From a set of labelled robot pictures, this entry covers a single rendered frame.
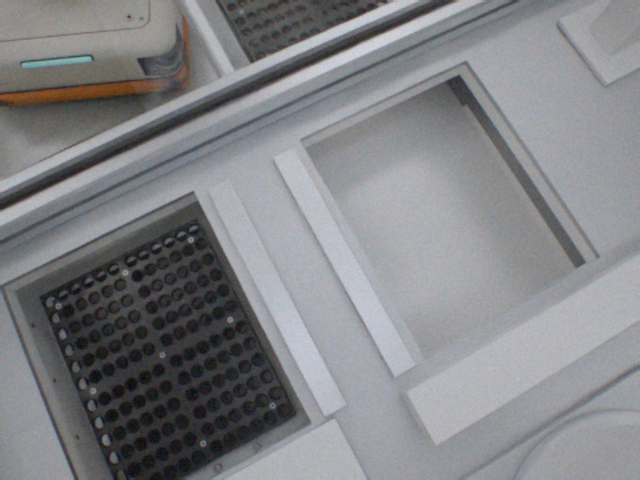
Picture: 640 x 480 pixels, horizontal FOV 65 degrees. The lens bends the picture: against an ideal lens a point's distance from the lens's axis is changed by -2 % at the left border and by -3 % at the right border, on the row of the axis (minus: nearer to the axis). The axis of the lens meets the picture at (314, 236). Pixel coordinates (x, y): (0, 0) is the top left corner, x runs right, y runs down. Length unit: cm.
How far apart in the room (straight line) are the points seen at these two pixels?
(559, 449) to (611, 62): 40
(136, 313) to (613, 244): 49
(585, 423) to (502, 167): 32
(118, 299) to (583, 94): 53
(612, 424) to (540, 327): 10
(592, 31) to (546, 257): 26
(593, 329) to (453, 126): 31
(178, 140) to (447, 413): 33
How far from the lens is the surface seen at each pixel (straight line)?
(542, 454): 48
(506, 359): 46
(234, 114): 49
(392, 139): 66
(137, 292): 55
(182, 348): 53
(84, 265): 64
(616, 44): 64
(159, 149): 48
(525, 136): 57
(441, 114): 69
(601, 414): 51
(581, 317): 50
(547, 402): 52
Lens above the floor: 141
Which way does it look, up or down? 75 degrees down
